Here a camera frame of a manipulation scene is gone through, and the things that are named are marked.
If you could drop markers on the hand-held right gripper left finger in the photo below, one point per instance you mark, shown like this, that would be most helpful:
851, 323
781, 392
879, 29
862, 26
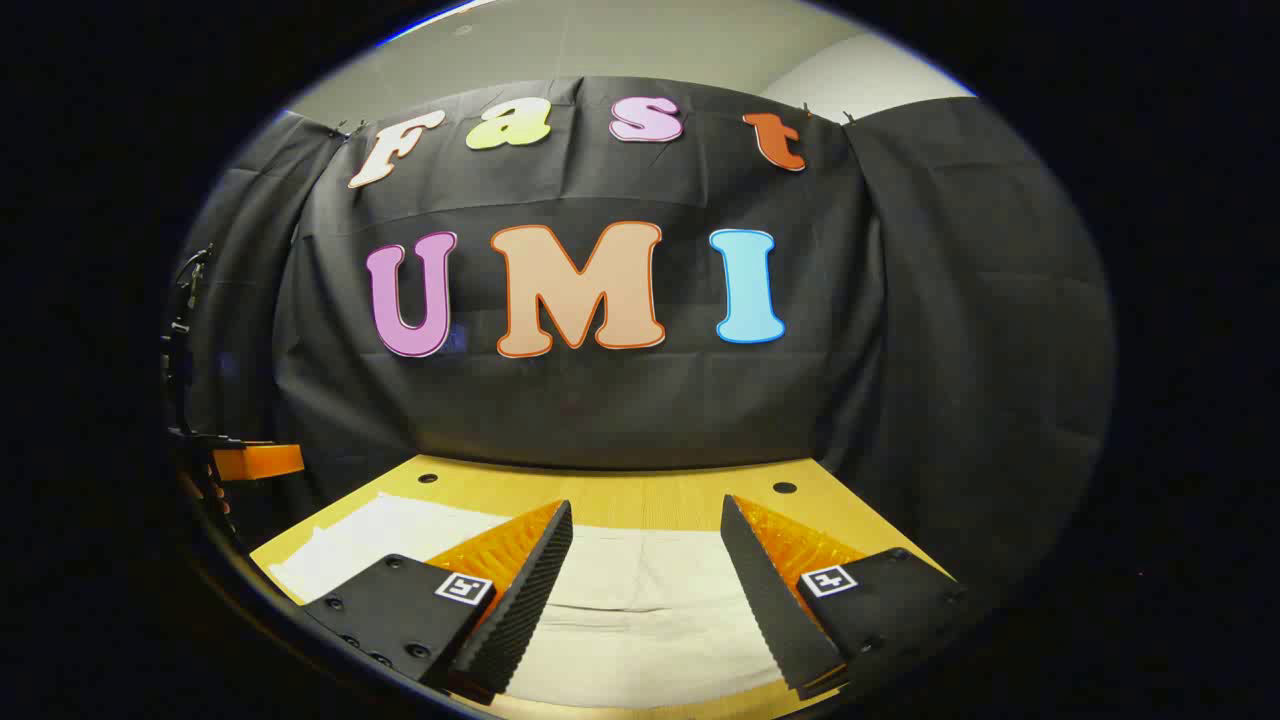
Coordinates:
520, 600

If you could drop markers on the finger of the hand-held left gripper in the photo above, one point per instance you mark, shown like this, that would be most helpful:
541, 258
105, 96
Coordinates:
258, 461

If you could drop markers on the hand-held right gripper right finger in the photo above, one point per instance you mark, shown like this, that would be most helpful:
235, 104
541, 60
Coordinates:
770, 600

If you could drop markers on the white jeans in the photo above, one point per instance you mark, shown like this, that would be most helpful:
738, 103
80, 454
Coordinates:
640, 610

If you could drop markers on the black backdrop cloth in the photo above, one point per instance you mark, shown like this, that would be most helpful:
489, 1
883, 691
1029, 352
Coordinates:
620, 400

